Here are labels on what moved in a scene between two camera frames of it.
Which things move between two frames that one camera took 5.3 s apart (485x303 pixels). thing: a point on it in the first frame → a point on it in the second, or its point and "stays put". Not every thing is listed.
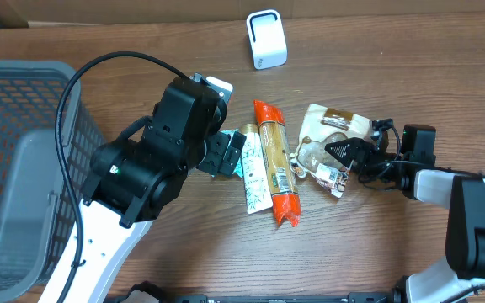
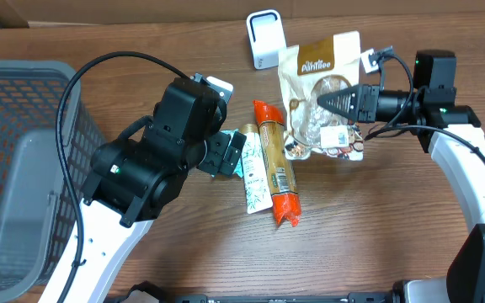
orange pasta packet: x=277 y=160 stays put
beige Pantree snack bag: x=322 y=125 → x=317 y=66
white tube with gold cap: x=258 y=196 stays put
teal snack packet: x=239 y=167 stays put
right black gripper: x=369 y=152 → x=369 y=103
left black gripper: x=224 y=152 stays put
